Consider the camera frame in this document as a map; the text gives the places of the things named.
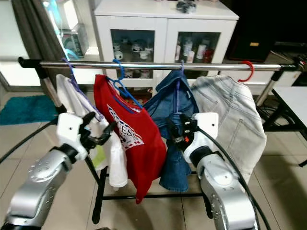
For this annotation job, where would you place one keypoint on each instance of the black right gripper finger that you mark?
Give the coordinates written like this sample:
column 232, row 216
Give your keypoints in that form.
column 172, row 129
column 188, row 120

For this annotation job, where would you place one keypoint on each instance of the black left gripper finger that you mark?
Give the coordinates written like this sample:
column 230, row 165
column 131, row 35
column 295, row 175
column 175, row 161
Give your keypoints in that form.
column 108, row 133
column 90, row 118

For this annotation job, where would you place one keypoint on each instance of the pale grey denim jacket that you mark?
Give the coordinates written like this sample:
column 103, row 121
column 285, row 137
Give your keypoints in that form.
column 235, row 115

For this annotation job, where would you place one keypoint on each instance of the red plastic hanger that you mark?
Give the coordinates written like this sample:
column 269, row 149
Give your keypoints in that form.
column 252, row 69

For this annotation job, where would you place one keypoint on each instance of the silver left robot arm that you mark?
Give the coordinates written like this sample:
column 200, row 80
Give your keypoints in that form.
column 41, row 177

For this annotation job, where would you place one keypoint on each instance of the purple plastic hanger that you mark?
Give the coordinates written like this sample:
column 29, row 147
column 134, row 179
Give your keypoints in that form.
column 177, row 96
column 81, row 94

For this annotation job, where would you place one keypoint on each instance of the blue plastic hanger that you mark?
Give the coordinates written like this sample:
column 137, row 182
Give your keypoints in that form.
column 130, row 96

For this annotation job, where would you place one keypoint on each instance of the white shirt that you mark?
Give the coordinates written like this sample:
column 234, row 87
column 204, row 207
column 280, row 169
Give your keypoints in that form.
column 117, row 167

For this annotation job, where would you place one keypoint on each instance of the blue denim jacket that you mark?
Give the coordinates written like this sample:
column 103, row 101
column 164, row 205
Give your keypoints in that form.
column 172, row 172

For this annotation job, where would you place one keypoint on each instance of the red printed t-shirt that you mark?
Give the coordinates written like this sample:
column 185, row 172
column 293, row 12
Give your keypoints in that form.
column 148, row 163

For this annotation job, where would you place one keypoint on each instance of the black steel clothes rack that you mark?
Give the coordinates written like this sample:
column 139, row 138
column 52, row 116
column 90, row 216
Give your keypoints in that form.
column 211, row 65

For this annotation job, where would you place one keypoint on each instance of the teal rug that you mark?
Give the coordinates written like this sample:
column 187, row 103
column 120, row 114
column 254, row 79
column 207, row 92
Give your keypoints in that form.
column 29, row 109

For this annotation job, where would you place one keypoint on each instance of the glass display case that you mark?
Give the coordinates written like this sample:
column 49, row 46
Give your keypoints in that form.
column 72, row 33

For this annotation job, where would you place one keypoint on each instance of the white glass-door cabinet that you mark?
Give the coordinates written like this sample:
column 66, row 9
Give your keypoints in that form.
column 165, row 28

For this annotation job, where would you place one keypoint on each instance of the grey curtain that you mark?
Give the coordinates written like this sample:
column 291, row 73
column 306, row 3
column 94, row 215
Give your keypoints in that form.
column 36, row 33

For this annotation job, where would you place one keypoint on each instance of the white table black legs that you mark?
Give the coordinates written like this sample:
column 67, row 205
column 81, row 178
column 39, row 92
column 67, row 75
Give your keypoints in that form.
column 292, row 98

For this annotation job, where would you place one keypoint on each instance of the black speaker box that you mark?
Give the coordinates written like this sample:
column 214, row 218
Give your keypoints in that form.
column 254, row 28

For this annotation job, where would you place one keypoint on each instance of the small dark gadget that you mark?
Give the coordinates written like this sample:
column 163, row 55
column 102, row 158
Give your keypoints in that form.
column 186, row 6

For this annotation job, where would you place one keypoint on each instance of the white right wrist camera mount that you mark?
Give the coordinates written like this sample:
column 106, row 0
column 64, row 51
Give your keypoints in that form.
column 204, row 132

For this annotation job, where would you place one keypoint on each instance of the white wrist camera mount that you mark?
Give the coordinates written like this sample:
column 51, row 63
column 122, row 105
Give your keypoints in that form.
column 204, row 132
column 68, row 132

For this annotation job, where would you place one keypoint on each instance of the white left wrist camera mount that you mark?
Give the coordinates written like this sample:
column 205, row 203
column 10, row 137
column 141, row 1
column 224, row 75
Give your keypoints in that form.
column 68, row 132

